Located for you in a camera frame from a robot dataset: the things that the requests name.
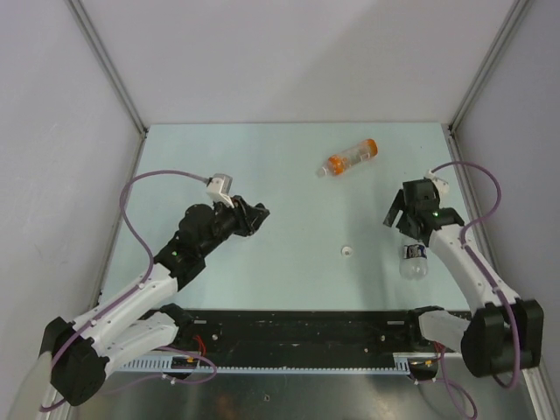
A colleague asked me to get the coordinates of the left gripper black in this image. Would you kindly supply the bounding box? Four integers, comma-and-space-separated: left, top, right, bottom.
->
199, 193, 269, 257

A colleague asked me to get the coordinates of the blue label water bottle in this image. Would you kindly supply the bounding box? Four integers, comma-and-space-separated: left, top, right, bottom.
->
399, 237, 428, 280

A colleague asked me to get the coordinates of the orange label bottle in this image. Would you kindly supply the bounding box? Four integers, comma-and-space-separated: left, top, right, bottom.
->
316, 139, 378, 178

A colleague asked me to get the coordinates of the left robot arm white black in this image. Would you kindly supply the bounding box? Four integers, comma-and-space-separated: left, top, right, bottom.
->
40, 196, 270, 406

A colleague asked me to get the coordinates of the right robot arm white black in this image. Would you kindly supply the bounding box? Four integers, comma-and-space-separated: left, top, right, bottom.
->
383, 178, 544, 377

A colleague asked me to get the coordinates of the white bottle cap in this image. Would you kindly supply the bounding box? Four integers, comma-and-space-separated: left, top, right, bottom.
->
340, 246, 354, 256

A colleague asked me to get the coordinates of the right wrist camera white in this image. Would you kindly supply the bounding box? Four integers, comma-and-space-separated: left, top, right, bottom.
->
425, 171, 450, 196

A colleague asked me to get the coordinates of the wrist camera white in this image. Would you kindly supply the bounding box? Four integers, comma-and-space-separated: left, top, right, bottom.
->
206, 173, 234, 208
425, 171, 450, 196

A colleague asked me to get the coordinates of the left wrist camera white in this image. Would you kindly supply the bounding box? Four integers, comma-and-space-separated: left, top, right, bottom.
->
206, 173, 234, 208

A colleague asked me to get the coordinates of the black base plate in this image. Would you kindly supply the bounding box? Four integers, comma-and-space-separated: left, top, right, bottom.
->
142, 308, 473, 368

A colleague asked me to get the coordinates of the grey slotted cable duct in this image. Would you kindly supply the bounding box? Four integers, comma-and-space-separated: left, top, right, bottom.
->
117, 352, 437, 375

